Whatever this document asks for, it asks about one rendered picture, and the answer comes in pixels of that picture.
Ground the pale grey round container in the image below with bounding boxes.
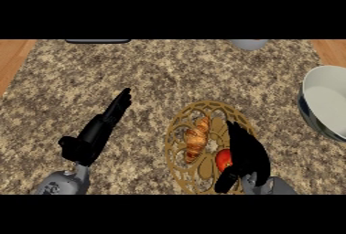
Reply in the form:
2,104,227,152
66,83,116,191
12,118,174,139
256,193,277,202
230,38,271,51

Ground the dark flat object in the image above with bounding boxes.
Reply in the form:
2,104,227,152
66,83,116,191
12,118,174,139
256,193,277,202
66,38,134,45

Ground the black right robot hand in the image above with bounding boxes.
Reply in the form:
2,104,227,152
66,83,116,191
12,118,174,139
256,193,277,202
213,120,273,195

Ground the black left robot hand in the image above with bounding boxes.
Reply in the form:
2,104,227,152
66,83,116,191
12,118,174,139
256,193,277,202
57,87,134,167

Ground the red tomato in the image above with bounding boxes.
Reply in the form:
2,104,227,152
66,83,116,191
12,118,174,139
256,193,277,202
215,148,234,174

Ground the brown croissant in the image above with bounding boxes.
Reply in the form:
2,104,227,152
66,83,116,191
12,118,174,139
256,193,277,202
182,116,212,165

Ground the white and grey bowl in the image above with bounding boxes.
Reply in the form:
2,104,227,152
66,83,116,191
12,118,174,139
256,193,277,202
298,65,346,143

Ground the gold openwork round placemat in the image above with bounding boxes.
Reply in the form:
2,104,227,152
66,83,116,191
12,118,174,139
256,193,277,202
165,100,258,196

